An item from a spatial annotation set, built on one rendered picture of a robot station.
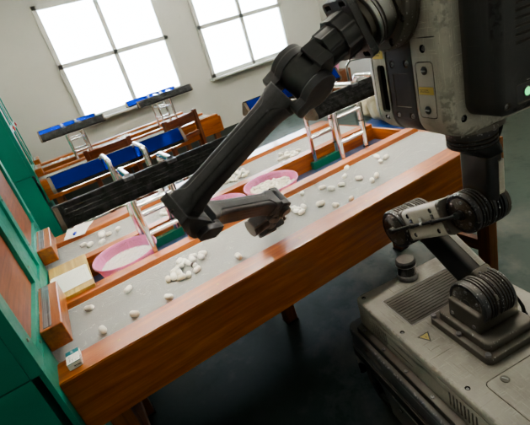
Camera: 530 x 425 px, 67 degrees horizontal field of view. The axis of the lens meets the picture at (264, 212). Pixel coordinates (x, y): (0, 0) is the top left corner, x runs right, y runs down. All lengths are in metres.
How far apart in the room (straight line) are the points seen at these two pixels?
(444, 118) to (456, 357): 0.69
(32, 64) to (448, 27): 5.86
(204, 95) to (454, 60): 6.12
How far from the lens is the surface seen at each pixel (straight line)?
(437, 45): 0.82
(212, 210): 0.92
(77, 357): 1.21
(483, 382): 1.23
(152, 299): 1.37
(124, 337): 1.22
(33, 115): 6.31
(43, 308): 1.38
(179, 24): 6.77
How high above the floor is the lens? 1.41
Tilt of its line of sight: 24 degrees down
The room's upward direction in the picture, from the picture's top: 17 degrees counter-clockwise
